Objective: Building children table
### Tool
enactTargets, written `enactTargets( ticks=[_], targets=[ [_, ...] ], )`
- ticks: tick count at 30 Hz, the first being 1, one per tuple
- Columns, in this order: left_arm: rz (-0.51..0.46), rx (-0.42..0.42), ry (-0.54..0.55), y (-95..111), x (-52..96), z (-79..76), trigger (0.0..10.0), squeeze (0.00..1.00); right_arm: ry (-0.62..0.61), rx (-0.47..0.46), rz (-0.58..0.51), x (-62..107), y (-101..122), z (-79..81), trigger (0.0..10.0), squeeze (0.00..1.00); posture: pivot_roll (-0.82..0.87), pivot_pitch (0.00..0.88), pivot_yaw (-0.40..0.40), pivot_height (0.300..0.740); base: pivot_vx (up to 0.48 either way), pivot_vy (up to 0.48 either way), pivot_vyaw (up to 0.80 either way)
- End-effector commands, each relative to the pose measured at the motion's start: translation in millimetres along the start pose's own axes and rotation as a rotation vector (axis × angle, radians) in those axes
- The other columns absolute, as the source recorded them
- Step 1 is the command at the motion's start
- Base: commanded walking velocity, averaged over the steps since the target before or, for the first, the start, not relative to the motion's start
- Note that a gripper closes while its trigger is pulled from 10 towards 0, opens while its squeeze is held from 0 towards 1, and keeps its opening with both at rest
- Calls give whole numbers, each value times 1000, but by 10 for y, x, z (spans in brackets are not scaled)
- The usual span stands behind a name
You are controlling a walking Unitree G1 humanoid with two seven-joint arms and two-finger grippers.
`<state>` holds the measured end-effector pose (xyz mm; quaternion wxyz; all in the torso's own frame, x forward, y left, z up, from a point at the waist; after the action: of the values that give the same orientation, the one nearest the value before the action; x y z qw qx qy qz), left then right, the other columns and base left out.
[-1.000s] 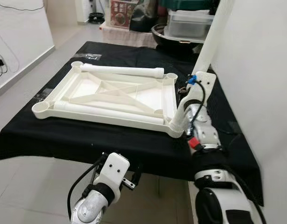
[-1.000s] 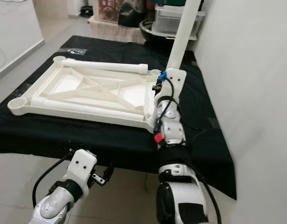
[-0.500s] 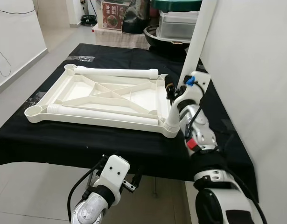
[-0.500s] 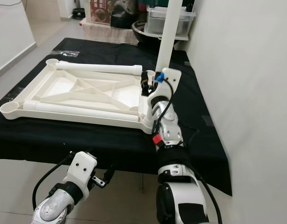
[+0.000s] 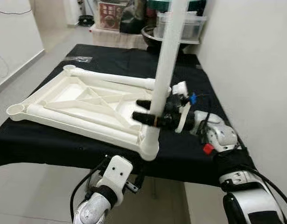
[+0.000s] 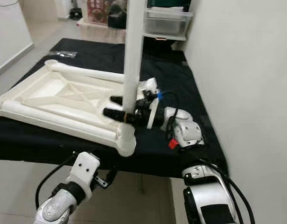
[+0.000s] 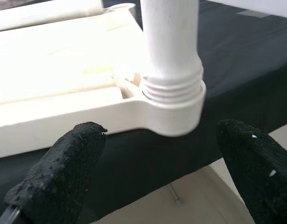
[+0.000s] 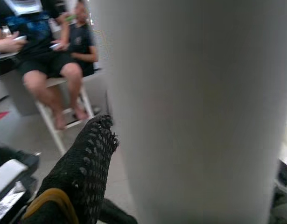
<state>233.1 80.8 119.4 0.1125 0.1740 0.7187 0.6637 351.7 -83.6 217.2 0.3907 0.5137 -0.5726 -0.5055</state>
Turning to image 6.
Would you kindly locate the yellow rubber band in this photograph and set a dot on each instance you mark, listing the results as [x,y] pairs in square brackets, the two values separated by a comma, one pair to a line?
[124,119]

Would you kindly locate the black table cloth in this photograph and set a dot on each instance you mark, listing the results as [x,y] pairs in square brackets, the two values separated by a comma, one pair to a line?
[31,149]

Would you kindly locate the dark green lid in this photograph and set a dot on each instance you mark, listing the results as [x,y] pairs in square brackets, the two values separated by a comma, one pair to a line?
[166,3]

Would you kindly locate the clear plastic storage box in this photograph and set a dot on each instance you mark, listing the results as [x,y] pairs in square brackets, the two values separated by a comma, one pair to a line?
[166,23]

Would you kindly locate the clear tape patch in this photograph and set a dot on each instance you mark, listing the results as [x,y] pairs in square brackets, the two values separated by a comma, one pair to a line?
[66,54]

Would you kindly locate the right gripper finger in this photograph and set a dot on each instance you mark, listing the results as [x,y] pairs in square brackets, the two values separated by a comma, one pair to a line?
[113,114]
[116,100]

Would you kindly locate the black bag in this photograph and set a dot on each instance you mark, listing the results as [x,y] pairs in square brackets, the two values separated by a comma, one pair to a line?
[117,16]

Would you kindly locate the black wok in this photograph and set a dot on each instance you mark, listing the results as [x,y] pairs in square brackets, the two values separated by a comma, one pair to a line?
[162,44]

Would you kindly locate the white plastic children table top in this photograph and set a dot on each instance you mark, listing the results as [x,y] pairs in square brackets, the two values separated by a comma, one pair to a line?
[50,88]

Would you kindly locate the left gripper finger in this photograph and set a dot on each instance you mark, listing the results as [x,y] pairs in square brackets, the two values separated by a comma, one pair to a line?
[111,175]
[66,179]

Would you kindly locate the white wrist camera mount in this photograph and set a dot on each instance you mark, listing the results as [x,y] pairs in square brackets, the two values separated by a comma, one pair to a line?
[150,85]
[85,170]

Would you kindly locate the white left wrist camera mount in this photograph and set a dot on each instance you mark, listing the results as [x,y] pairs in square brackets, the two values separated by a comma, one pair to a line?
[85,170]

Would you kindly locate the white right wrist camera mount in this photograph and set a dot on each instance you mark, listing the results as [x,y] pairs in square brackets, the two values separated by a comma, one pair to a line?
[150,85]

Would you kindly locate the red printed box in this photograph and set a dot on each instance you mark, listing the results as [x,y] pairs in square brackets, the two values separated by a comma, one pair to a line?
[99,11]

